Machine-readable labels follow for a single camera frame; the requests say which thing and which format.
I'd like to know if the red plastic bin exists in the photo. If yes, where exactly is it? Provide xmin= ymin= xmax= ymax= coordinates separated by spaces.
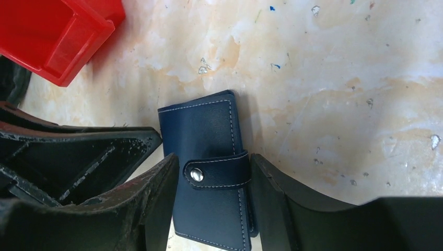
xmin=1 ymin=0 xmax=125 ymax=87

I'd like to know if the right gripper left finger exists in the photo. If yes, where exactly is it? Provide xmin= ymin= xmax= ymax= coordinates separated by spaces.
xmin=1 ymin=154 xmax=179 ymax=250

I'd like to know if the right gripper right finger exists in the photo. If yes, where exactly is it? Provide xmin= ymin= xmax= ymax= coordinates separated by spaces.
xmin=251 ymin=154 xmax=442 ymax=250

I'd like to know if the black floral fleece blanket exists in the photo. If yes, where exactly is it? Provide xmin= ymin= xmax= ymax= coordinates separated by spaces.
xmin=1 ymin=55 xmax=32 ymax=107

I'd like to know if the navy leather card holder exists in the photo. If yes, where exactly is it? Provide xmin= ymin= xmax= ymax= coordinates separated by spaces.
xmin=158 ymin=90 xmax=258 ymax=250

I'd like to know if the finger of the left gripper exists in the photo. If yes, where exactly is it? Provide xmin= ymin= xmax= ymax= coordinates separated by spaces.
xmin=1 ymin=130 xmax=161 ymax=207
xmin=1 ymin=101 xmax=156 ymax=133

